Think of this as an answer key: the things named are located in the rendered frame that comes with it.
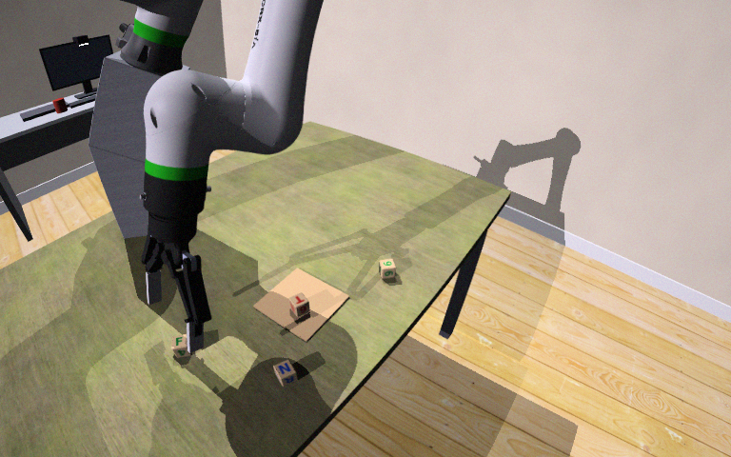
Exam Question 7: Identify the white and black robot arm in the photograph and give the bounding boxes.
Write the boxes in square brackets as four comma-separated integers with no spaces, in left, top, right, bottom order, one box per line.
[115,0,324,219]

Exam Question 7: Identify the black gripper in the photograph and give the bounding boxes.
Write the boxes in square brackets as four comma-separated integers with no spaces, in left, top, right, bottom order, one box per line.
[141,212,211,353]

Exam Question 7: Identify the tan square mat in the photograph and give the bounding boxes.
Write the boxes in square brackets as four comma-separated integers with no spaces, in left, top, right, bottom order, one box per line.
[253,268,349,342]

